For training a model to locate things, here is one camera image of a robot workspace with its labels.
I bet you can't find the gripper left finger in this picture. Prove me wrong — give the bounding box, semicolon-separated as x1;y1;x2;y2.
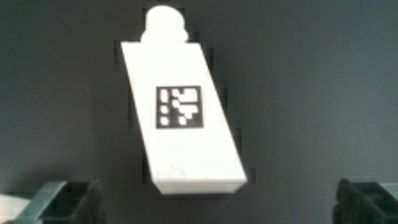
11;180;105;224

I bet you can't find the white U-shaped fence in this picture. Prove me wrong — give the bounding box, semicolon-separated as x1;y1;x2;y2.
0;194;31;224

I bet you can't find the white stool leg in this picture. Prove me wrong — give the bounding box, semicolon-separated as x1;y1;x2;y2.
121;5;247;195

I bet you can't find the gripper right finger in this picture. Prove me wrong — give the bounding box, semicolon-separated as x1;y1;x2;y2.
334;179;398;224

